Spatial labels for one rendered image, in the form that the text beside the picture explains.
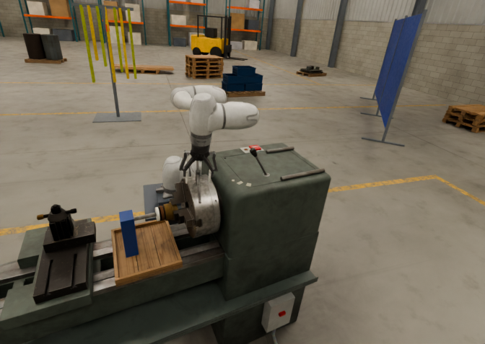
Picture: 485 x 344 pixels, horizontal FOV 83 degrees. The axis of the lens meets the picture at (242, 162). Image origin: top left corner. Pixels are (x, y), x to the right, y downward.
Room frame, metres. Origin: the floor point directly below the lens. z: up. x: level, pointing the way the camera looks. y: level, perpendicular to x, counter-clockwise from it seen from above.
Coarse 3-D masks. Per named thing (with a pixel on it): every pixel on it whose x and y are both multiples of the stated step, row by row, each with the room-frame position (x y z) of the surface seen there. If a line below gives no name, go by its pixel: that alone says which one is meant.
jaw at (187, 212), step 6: (180, 210) 1.10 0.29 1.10; (186, 210) 1.11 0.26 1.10; (174, 216) 1.07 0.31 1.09; (180, 216) 1.05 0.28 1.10; (186, 216) 1.05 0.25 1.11; (192, 216) 1.05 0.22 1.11; (180, 222) 1.05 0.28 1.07; (186, 222) 1.02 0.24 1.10; (192, 222) 1.03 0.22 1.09; (198, 222) 1.03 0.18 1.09
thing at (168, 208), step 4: (164, 204) 1.12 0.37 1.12; (168, 204) 1.12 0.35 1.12; (176, 204) 1.14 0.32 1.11; (160, 208) 1.08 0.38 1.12; (164, 208) 1.09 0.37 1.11; (168, 208) 1.09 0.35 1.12; (172, 208) 1.11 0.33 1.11; (176, 208) 1.11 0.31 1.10; (160, 212) 1.07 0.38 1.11; (164, 212) 1.08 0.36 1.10; (168, 212) 1.08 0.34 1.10; (172, 212) 1.08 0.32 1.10; (160, 216) 1.06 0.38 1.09; (164, 216) 1.07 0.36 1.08; (168, 216) 1.07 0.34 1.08; (172, 216) 1.08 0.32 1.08; (160, 220) 1.06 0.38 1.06; (164, 220) 1.07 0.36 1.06; (168, 220) 1.08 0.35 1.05; (172, 220) 1.09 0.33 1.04
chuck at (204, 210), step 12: (180, 180) 1.26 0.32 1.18; (192, 180) 1.17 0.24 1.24; (204, 180) 1.18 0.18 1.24; (192, 192) 1.10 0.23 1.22; (204, 192) 1.11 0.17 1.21; (192, 204) 1.07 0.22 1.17; (204, 204) 1.07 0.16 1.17; (204, 216) 1.04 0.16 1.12; (192, 228) 1.08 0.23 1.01; (204, 228) 1.04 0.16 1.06
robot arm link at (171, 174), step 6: (174, 156) 1.74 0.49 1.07; (168, 162) 1.67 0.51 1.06; (174, 162) 1.67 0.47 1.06; (180, 162) 1.69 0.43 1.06; (186, 162) 1.75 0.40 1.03; (162, 168) 1.70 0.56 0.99; (168, 168) 1.65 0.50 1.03; (174, 168) 1.65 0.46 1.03; (162, 174) 1.67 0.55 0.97; (168, 174) 1.64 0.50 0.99; (174, 174) 1.64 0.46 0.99; (180, 174) 1.66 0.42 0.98; (162, 180) 1.68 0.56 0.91; (168, 180) 1.64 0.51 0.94; (174, 180) 1.64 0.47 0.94; (168, 186) 1.64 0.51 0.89; (174, 186) 1.64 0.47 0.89
